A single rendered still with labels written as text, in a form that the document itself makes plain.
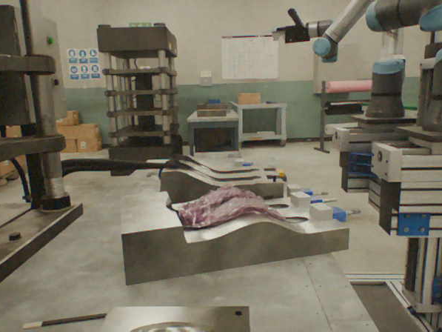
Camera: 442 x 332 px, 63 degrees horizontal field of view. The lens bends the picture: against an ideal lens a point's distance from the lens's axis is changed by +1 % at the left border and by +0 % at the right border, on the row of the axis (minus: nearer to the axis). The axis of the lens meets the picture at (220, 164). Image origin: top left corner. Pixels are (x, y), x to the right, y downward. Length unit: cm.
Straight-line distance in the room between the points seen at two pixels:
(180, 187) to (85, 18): 726
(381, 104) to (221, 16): 639
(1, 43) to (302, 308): 126
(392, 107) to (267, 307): 112
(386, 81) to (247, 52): 621
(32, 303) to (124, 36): 463
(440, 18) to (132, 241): 76
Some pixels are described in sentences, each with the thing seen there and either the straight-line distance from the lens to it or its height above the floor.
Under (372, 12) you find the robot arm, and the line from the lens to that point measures 101.
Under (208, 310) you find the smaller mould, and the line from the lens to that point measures 54.
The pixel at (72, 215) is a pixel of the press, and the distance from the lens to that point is 135.
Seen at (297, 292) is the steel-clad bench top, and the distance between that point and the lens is 72.
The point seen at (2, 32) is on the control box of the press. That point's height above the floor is 138.
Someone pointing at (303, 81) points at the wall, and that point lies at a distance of 785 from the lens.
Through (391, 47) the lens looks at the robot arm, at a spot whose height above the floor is 133.
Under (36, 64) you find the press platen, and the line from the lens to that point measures 127.
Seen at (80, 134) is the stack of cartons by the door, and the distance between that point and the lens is 784.
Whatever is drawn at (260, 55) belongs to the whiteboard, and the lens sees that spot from 771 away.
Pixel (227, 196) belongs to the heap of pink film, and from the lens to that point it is 92.
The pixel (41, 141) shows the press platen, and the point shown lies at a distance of 127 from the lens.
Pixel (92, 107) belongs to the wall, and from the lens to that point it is 811.
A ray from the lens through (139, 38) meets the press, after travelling 515.
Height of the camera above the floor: 117
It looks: 12 degrees down
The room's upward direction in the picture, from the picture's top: 2 degrees counter-clockwise
